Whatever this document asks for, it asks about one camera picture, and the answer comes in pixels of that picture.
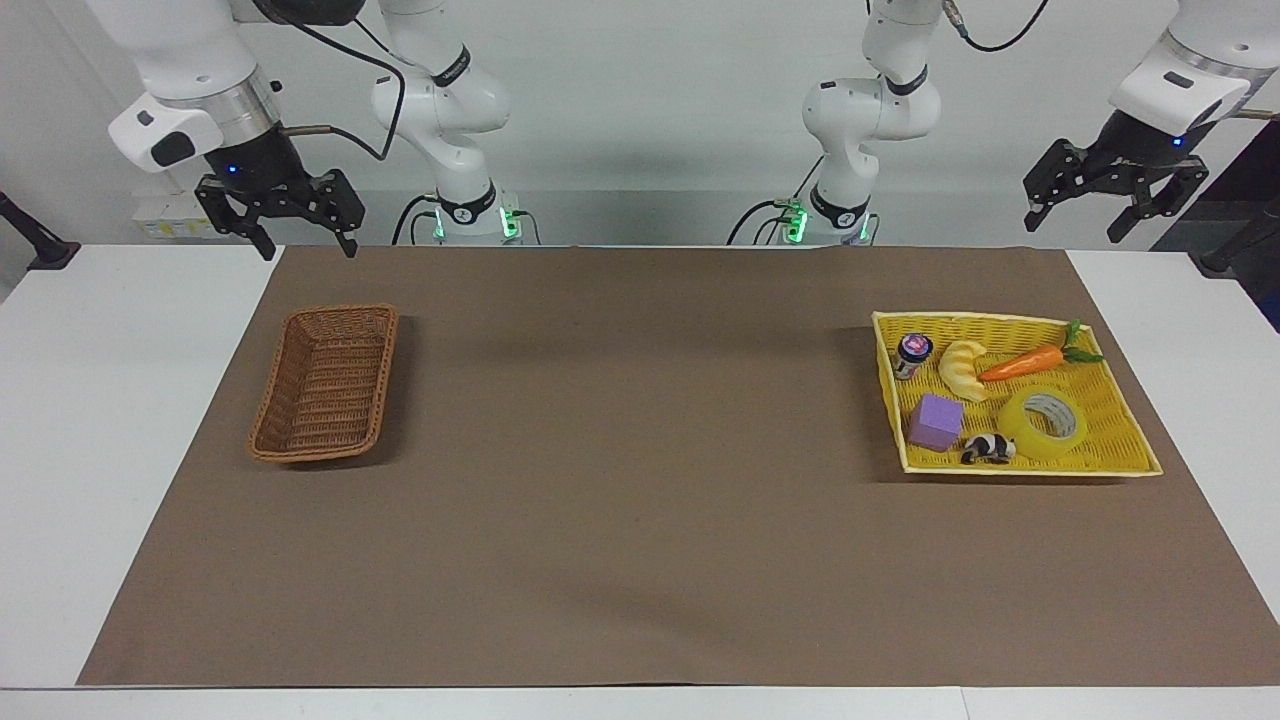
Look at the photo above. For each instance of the brown wicker basket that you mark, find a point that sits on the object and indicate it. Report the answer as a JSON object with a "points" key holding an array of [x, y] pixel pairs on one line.
{"points": [[325, 385]]}

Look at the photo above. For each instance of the small jar with purple lid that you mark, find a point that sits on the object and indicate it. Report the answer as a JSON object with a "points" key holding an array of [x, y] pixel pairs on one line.
{"points": [[912, 356]]}

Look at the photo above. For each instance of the white socket box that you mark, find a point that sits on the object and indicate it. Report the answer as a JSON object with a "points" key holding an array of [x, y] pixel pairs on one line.
{"points": [[170, 218]]}

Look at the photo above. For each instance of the yellow woven basket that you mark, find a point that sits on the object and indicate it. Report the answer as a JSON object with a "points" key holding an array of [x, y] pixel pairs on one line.
{"points": [[1110, 420]]}

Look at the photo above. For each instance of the black stand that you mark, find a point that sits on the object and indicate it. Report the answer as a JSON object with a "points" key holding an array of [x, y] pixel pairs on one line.
{"points": [[40, 245], [1235, 245]]}

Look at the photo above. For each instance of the black and white toy cow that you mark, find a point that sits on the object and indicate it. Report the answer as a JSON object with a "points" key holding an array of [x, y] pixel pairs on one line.
{"points": [[990, 449]]}

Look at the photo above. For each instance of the purple cube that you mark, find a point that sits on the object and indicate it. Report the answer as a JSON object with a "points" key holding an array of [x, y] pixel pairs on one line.
{"points": [[935, 422]]}

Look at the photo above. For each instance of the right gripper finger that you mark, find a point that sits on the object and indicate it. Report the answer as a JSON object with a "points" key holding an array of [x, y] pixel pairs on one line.
{"points": [[228, 205], [340, 200]]}

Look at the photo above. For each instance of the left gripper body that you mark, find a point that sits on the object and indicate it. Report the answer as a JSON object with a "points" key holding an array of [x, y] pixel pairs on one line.
{"points": [[1150, 145]]}

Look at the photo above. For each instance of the yellow toy croissant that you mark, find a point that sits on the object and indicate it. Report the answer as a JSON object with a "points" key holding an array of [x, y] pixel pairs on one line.
{"points": [[962, 370]]}

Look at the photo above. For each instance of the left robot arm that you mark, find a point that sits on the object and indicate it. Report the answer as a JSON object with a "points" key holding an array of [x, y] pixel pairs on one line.
{"points": [[880, 110]]}

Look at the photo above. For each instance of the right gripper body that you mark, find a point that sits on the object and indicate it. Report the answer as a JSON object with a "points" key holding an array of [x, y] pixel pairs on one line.
{"points": [[255, 165]]}

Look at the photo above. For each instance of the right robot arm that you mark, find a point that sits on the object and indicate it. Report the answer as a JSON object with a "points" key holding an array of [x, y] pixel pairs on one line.
{"points": [[180, 50]]}

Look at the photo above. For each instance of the yellow tape roll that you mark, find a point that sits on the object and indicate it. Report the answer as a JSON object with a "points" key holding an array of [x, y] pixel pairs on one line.
{"points": [[1020, 430]]}

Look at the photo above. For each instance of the orange toy carrot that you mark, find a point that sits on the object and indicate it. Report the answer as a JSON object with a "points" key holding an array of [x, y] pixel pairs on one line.
{"points": [[1025, 363]]}

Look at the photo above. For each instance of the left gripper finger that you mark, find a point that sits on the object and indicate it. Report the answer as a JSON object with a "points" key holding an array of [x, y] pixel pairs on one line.
{"points": [[1055, 175], [1170, 190]]}

